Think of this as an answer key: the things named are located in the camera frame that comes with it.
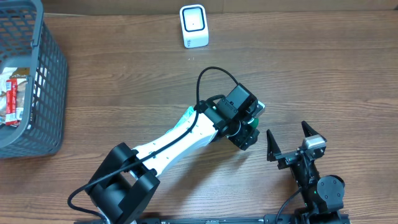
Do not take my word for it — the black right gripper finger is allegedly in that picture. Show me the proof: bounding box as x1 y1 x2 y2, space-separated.
301 121 319 138
266 129 281 162

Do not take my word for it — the grey plastic mesh basket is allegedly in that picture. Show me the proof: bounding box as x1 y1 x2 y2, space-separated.
1 0 68 158

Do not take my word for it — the beige snack bag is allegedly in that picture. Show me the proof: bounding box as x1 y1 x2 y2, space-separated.
1 67 30 126

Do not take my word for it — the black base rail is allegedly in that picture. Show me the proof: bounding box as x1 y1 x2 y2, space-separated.
74 214 351 224

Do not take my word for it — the red stick packet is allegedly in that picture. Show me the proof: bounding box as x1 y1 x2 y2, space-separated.
6 79 18 126

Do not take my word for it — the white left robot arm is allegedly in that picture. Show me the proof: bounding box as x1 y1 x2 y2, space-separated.
85 84 266 223

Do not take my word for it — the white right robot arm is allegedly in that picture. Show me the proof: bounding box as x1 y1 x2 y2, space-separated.
266 121 350 223

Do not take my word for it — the green lid jar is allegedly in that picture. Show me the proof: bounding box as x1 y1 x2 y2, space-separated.
249 118 259 129

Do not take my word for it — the teal snack packet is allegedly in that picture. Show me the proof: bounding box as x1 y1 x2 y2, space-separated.
165 106 196 138

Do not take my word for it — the white barcode scanner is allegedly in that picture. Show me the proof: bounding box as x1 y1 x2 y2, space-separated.
179 4 210 49

